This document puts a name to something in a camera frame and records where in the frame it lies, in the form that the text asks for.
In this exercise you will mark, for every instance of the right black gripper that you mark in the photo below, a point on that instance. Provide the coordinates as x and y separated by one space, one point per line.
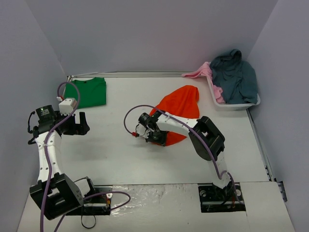
159 139

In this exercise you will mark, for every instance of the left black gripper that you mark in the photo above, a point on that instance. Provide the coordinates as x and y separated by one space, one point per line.
76 124

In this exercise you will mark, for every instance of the orange t-shirt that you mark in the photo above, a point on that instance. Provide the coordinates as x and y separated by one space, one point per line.
182 102

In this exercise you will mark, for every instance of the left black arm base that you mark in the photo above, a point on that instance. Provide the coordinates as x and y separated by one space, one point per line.
99 205

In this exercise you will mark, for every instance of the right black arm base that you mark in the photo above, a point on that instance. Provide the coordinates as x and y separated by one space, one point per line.
221 200

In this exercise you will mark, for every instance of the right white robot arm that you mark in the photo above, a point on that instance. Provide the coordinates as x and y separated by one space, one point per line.
205 137

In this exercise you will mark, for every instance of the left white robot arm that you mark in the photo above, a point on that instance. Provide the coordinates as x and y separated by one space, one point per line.
55 193

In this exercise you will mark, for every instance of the green folded t-shirt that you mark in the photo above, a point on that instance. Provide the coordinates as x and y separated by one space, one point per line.
92 92

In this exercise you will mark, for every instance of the white plastic basket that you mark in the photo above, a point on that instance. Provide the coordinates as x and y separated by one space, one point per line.
230 107

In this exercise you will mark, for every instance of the pink t-shirt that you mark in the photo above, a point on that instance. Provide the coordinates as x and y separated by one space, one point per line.
205 71

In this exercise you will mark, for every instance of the blue-grey t-shirt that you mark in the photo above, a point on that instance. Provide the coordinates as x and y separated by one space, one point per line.
236 78

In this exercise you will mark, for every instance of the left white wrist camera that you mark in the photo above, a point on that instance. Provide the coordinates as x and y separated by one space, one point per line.
66 106

